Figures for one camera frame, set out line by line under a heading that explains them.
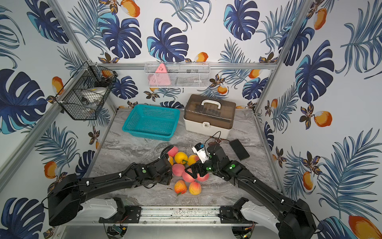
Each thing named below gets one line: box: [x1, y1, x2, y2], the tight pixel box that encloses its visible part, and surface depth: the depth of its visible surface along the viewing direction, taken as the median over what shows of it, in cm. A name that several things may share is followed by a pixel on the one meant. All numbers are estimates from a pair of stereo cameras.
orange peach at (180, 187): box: [174, 179, 188, 195], surface depth 80 cm
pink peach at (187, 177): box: [182, 168, 196, 183], surface depth 81 cm
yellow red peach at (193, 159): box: [188, 154, 200, 166], surface depth 90 cm
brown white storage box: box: [183, 94, 237, 140], surface depth 97 cm
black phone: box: [229, 138, 251, 161], surface depth 99 cm
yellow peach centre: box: [174, 151, 189, 165], surface depth 91 cm
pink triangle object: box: [147, 63, 172, 87], surface depth 92 cm
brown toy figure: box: [207, 137, 222, 146], surface depth 105 cm
